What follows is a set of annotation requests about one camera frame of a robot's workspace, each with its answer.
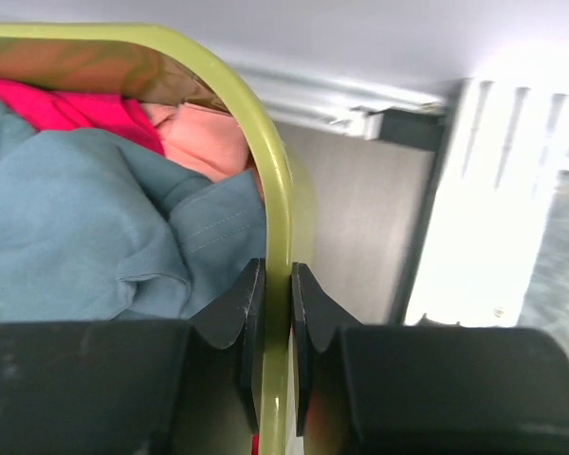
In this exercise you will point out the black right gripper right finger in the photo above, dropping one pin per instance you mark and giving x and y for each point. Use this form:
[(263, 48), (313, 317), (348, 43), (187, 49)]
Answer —
[(391, 389)]

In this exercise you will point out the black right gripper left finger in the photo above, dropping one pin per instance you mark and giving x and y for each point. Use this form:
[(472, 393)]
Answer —
[(138, 386)]

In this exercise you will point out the olive green plastic bin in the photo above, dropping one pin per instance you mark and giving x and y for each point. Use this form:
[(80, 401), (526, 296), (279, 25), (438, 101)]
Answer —
[(156, 64)]

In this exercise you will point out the grey blue t shirt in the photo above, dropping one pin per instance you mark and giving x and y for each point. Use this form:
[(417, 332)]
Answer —
[(93, 226)]

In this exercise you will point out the pink t shirt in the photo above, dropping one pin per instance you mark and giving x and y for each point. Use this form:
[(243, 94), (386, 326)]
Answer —
[(203, 140)]

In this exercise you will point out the red t shirt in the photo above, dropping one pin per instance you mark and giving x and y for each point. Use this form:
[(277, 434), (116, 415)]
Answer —
[(67, 111)]

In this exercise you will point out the aluminium frame rail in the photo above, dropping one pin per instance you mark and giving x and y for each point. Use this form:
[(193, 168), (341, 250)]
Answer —
[(432, 205)]

